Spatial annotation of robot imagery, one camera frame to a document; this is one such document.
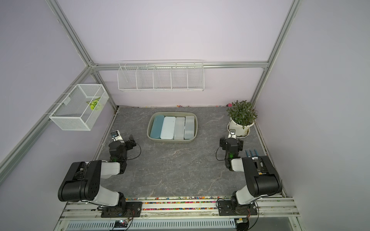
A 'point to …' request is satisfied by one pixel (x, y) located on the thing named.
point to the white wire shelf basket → (156, 75)
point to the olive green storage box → (175, 114)
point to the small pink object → (230, 105)
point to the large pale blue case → (168, 128)
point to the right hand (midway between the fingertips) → (231, 136)
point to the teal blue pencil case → (156, 126)
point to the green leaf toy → (93, 103)
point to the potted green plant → (242, 117)
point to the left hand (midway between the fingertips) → (125, 137)
